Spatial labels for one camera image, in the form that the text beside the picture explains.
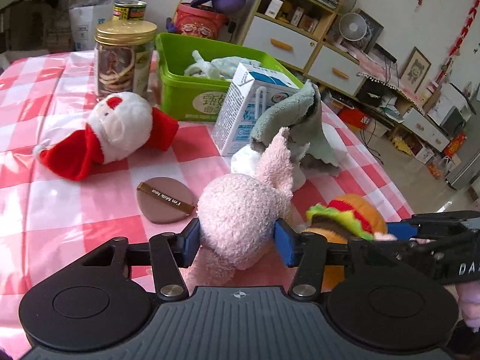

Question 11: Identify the brown powder puff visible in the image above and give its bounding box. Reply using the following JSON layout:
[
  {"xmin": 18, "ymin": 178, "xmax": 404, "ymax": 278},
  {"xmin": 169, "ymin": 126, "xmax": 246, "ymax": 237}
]
[{"xmin": 137, "ymin": 177, "xmax": 196, "ymax": 224}]

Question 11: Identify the yellow labelled tin can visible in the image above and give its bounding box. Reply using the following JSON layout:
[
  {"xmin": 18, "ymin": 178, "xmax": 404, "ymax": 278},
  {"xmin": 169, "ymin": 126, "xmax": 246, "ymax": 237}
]
[{"xmin": 112, "ymin": 0, "xmax": 147, "ymax": 20}]

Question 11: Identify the white paper shopping bag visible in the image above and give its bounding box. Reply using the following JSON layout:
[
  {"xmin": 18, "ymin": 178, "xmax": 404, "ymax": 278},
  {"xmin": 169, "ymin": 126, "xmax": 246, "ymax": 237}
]
[{"xmin": 68, "ymin": 0, "xmax": 114, "ymax": 51}]

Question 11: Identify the light blue patterned cloth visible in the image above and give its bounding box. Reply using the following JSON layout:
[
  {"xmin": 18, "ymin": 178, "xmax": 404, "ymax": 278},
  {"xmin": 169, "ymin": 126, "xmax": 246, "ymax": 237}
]
[{"xmin": 211, "ymin": 56, "xmax": 261, "ymax": 80}]

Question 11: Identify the santa claus plush toy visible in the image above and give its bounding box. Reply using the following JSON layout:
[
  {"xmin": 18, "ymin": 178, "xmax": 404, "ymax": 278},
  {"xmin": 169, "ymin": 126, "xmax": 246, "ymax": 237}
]
[{"xmin": 33, "ymin": 92, "xmax": 179, "ymax": 181}]

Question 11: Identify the gold lid cookie jar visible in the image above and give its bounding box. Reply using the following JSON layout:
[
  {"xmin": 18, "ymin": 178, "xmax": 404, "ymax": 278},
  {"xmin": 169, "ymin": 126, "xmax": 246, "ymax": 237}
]
[{"xmin": 94, "ymin": 20, "xmax": 157, "ymax": 100}]

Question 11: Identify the white foam block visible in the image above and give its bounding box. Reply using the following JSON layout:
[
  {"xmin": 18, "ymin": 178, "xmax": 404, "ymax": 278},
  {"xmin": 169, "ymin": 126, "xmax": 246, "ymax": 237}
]
[{"xmin": 230, "ymin": 123, "xmax": 350, "ymax": 192}]

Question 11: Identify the low white drawer cabinet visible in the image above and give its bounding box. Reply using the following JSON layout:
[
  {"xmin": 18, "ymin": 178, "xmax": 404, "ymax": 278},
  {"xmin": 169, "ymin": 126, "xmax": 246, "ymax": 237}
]
[{"xmin": 306, "ymin": 42, "xmax": 365, "ymax": 98}]

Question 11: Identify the white desk fan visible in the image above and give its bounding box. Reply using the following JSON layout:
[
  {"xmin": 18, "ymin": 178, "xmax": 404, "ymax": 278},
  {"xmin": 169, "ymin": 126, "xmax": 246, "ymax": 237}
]
[{"xmin": 336, "ymin": 12, "xmax": 368, "ymax": 45}]

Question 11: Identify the framed picture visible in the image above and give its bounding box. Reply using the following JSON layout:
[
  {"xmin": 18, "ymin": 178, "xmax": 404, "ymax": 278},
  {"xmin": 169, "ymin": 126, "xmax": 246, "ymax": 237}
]
[{"xmin": 400, "ymin": 47, "xmax": 431, "ymax": 94}]

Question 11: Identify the pink plush toy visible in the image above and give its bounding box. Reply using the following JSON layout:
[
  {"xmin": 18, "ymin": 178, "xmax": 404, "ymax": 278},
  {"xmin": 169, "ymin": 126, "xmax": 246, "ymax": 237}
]
[{"xmin": 181, "ymin": 127, "xmax": 294, "ymax": 290}]

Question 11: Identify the red snack bucket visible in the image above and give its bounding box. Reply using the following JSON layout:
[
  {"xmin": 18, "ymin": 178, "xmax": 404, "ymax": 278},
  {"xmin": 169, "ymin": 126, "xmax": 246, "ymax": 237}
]
[{"xmin": 166, "ymin": 2, "xmax": 229, "ymax": 40}]

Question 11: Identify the green plastic bin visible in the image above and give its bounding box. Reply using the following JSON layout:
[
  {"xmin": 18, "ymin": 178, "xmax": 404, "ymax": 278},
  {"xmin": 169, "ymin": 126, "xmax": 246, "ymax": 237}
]
[{"xmin": 155, "ymin": 33, "xmax": 302, "ymax": 123}]

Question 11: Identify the blue white milk carton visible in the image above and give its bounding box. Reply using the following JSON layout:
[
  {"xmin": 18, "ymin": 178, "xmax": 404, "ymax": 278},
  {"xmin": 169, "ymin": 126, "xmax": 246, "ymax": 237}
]
[{"xmin": 211, "ymin": 63, "xmax": 302, "ymax": 157}]

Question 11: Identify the wooden shelf cabinet with drawers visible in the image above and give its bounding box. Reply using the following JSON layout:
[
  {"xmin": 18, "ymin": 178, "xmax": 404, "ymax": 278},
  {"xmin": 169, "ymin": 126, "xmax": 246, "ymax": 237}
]
[{"xmin": 234, "ymin": 0, "xmax": 345, "ymax": 74}]

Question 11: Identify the hamburger plush toy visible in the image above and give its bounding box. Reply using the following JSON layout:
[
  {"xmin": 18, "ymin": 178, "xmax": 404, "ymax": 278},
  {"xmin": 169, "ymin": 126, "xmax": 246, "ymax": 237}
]
[{"xmin": 299, "ymin": 193, "xmax": 389, "ymax": 291}]

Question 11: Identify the grey green towel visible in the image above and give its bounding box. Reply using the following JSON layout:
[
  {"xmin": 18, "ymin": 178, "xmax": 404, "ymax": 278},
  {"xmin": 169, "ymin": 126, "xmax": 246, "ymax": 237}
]
[{"xmin": 250, "ymin": 80, "xmax": 340, "ymax": 176}]

